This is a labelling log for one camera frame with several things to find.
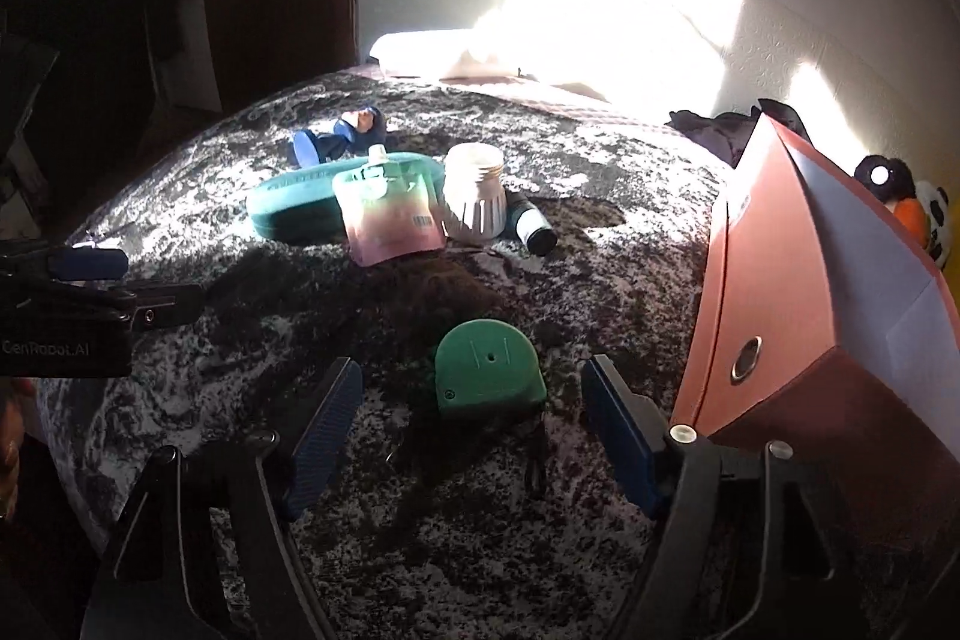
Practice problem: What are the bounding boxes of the teal oval tray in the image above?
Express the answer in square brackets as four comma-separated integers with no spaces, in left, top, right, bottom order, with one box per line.
[245,151,445,245]

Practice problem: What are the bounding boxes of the person's left hand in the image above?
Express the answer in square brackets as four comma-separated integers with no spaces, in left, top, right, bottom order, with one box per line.
[0,379,35,525]

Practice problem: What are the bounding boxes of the white ribbed jar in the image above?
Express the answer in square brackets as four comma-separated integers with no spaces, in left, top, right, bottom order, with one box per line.
[441,143,509,245]

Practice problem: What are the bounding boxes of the blue toy figure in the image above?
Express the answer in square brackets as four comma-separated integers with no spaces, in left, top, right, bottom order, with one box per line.
[291,105,388,169]

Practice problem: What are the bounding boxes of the red storage box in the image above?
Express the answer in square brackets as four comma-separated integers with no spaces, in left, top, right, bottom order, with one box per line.
[670,111,960,540]

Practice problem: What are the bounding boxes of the dark crumpled clothing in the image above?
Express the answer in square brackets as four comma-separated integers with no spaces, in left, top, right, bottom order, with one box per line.
[666,98,811,169]

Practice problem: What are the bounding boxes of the dark small bottle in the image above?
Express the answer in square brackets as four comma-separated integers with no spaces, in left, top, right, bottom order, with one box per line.
[508,194,560,257]

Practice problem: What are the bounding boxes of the pink spout pouch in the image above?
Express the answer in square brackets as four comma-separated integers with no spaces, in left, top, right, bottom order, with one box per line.
[332,145,449,268]

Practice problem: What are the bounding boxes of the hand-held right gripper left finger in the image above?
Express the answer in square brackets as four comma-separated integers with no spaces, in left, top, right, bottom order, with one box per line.
[79,357,365,640]

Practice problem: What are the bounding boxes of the white pillow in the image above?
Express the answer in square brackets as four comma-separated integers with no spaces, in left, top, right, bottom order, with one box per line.
[370,30,541,84]

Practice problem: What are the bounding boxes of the black and white plush toy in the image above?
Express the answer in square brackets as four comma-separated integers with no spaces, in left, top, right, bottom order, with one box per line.
[853,154,960,271]

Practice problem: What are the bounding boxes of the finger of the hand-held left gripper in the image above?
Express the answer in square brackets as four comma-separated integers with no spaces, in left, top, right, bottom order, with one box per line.
[112,282,205,333]
[0,241,130,285]

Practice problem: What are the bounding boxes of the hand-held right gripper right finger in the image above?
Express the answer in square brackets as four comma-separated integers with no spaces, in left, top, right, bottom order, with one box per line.
[583,353,852,640]

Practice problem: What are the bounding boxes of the green tape measure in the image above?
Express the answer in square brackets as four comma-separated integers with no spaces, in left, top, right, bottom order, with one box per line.
[435,319,550,500]

